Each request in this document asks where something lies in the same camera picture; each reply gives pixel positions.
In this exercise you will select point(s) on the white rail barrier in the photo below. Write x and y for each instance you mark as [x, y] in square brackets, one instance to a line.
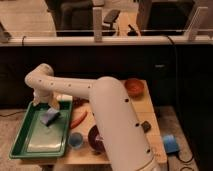
[35, 28]

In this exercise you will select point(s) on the green plastic tray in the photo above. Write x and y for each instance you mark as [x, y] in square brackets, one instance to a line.
[36, 140]

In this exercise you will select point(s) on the small blue cup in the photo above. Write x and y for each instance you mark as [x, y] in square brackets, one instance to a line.
[75, 140]

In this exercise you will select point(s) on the purple bowl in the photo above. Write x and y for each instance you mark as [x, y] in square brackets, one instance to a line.
[95, 140]

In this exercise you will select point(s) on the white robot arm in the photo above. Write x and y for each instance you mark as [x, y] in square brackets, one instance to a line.
[126, 145]

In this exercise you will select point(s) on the black office chair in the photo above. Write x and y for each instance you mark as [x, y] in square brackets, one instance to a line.
[73, 17]

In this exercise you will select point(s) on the black rectangular block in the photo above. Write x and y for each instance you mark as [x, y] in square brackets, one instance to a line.
[146, 126]

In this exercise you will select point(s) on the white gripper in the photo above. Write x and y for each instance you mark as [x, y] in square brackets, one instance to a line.
[41, 96]

